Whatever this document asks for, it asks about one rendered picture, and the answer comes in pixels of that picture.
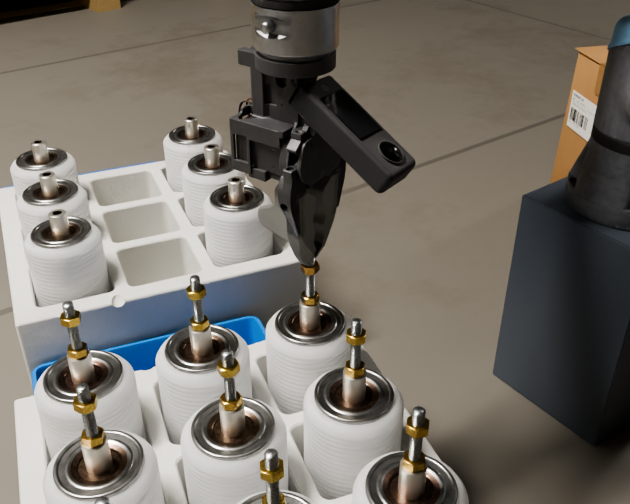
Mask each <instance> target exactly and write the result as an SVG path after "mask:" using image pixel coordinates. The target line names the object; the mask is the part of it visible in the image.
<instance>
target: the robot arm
mask: <svg viewBox="0 0 630 504"><path fill-rule="evenodd" d="M250 5H251V29H252V45H253V46H252V47H250V48H248V47H242V48H239V49H237V52H238V64H240V65H244V66H248V67H250V76H251V97H252V98H248V99H247V100H244V101H242V102H241V103H240V105H239V110H238V114H236V115H234V116H232V117H230V118H229V126H230V141H231V156H232V169H235V170H238V171H241V172H244V173H247V174H249V177H252V178H255V179H258V180H261V181H264V182H266V181H268V180H270V179H271V178H272V179H275V180H278V181H279V183H278V185H277V186H276V188H275V200H274V203H273V204H269V205H264V206H261V207H260V208H259V209H258V219H259V221H260V223H261V224H262V225H263V226H264V227H266V228H267V229H269V230H270V231H272V232H273V233H275V234H276V235H278V236H279V237H281V238H283V239H284V240H286V241H287V242H288V243H289V244H290V247H291V248H292V251H293V253H294V255H295V257H296V258H297V259H298V261H299V262H300V263H301V264H304V265H307V264H308V263H309V261H310V260H311V258H312V257H313V255H314V254H315V258H316V257H317V256H318V254H319V253H320V252H321V250H322V249H323V247H324V246H325V243H326V241H327V238H328V235H329V232H330V230H331V227H332V224H333V221H334V218H335V214H336V208H337V207H338V206H339V202H340V198H341V193H342V188H343V184H344V179H345V172H346V162H347V163H348V164H349V165H350V166H351V167H352V168H353V169H354V170H355V171H356V173H357V174H358V175H359V176H360V177H361V178H362V179H363V180H364V181H365V182H366V183H367V184H368V185H369V186H370V187H371V188H372V189H373V190H374V191H375V192H377V193H383V192H385V191H387V190H388V189H390V188H391V187H393V186H394V185H396V184H397V183H399V182H400V181H401V180H403V179H404V178H406V176H407V175H408V174H409V173H410V172H411V170H412V169H413V168H414V167H415V164H416V162H415V159H414V158H413V157H412V156H411V155H410V154H409V153H408V152H407V151H406V150H405V149H404V148H403V147H402V146H401V145H400V144H399V143H398V142H397V141H396V140H395V139H394V138H393V137H392V136H391V135H390V134H389V133H388V132H387V131H386V130H385V129H384V128H383V127H382V126H381V125H380V124H379V123H378V122H377V121H376V120H375V119H374V118H373V117H372V116H371V115H370V114H369V113H368V112H367V111H366V110H365V109H364V108H363V107H362V106H361V105H360V104H359V103H358V102H357V101H356V100H355V99H354V98H353V97H352V96H351V95H350V94H349V93H348V92H347V91H346V90H345V89H344V88H343V87H342V86H341V85H340V84H339V83H337V82H336V81H335V80H334V79H333V78H332V77H331V76H330V75H328V76H326V77H323V78H321V79H318V80H317V78H318V76H321V75H324V74H327V73H329V72H331V71H333V70H334V69H335V67H336V48H337V47H338V46H339V17H340V0H250ZM607 50H609V51H608V56H607V60H606V65H605V70H604V75H603V79H602V84H601V89H600V93H599V98H598V103H597V107H596V112H595V117H594V122H593V127H592V131H591V135H590V138H589V140H588V142H587V144H586V145H585V147H584V148H583V150H582V152H581V153H580V155H579V157H578V158H577V160H576V162H575V163H574V165H573V167H572V168H571V170H570V172H569V173H568V175H567V178H566V183H565V188H564V193H563V195H564V199H565V201H566V203H567V204H568V206H569V207H570V208H571V209H572V210H574V211H575V212H576V213H578V214H579V215H581V216H582V217H584V218H586V219H588V220H590V221H592V222H595V223H597V224H600V225H603V226H606V227H609V228H613V229H617V230H622V231H628V232H630V14H629V15H626V16H624V17H622V18H621V19H620V20H619V21H618V22H617V23H616V25H615V27H614V31H613V35H612V39H611V43H610V44H608V47H607ZM249 100H252V102H251V101H249ZM243 102H246V106H244V107H242V108H241V106H242V104H243ZM248 103H250V104H248ZM250 113H251V114H252V115H251V114H250ZM246 115H248V117H246V118H244V119H243V118H242V117H244V116H246ZM235 134H236V141H235ZM236 149H237V158H236Z"/></svg>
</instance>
